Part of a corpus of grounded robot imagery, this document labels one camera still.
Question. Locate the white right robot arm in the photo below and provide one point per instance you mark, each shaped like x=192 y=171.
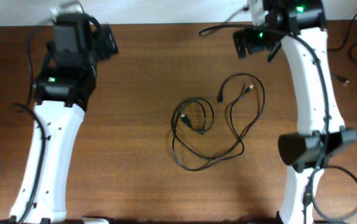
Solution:
x=299 y=28

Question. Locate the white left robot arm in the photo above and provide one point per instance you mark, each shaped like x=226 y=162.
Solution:
x=62 y=92

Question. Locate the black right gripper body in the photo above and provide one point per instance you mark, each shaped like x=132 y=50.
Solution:
x=258 y=38

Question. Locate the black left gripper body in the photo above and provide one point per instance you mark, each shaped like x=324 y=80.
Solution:
x=106 y=46

